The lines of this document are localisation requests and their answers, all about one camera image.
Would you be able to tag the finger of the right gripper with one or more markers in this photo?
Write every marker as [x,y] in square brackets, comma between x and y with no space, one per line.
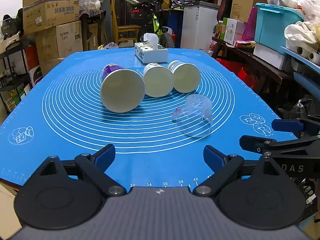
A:
[305,147]
[300,127]

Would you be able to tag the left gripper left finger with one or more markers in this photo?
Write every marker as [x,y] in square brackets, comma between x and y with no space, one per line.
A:
[61,194]

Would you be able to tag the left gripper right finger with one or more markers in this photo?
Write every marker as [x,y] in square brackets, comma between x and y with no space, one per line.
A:
[257,195]

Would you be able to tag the clear plastic cup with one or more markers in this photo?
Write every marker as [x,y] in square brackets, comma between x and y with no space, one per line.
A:
[194,118]

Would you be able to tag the blue yellow paper cup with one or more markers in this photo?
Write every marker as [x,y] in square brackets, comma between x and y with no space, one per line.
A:
[186,76]

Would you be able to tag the purple paper cup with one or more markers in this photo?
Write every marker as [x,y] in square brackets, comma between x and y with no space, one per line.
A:
[121,90]

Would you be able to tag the white patterned paper cup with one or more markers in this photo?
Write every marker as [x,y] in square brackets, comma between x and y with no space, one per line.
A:
[159,80]

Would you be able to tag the dark wooden side table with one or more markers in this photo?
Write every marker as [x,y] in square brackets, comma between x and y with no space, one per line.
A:
[269,79]

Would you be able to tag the teal plastic storage bin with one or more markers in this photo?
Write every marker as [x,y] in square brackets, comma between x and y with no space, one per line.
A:
[271,23]

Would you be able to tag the blue silicone baking mat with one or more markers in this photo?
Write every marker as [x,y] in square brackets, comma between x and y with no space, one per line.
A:
[63,115]

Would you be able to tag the black shelf rack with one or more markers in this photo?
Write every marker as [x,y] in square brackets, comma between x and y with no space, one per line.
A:
[15,80]

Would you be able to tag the green white product box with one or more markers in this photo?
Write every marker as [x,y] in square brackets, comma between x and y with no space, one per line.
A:
[232,30]

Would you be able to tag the white chest freezer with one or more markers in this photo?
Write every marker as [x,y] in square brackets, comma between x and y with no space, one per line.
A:
[199,21]

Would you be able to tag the lower cardboard box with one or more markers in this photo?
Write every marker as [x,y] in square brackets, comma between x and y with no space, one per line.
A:
[56,43]

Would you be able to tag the white tissue pack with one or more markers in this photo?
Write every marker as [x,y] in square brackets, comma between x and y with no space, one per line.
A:
[150,51]

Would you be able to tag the wooden chair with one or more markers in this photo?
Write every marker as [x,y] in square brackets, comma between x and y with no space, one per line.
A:
[121,30]

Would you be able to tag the black bicycle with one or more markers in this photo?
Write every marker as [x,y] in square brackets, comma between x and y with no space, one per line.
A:
[153,21]

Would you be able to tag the upper cardboard box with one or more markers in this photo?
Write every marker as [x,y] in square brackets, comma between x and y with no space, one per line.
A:
[40,15]

